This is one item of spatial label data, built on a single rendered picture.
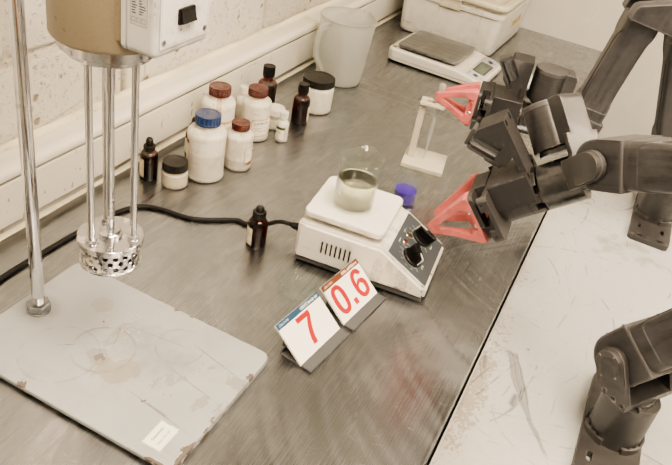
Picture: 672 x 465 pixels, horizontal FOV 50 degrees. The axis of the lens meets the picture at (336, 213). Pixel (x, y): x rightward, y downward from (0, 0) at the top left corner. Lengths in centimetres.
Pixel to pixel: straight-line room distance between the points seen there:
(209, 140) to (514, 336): 55
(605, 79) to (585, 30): 109
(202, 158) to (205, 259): 21
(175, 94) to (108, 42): 65
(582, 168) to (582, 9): 158
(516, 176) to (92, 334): 54
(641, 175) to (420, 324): 37
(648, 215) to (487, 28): 81
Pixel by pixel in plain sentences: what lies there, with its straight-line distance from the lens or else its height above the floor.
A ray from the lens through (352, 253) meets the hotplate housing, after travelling 101.
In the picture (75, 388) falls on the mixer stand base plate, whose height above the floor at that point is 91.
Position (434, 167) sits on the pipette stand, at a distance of 137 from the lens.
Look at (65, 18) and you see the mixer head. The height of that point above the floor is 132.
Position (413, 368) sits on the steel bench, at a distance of 93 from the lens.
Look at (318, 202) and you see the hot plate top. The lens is 103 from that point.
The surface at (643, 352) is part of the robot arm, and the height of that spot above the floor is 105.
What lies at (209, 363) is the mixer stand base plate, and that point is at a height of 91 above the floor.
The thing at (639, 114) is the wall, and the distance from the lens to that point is 245.
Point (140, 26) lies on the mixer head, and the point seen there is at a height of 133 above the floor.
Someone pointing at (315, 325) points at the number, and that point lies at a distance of 92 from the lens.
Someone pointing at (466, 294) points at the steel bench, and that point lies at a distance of 108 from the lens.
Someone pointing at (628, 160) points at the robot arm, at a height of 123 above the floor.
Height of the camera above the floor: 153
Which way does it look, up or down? 32 degrees down
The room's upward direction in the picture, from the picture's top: 11 degrees clockwise
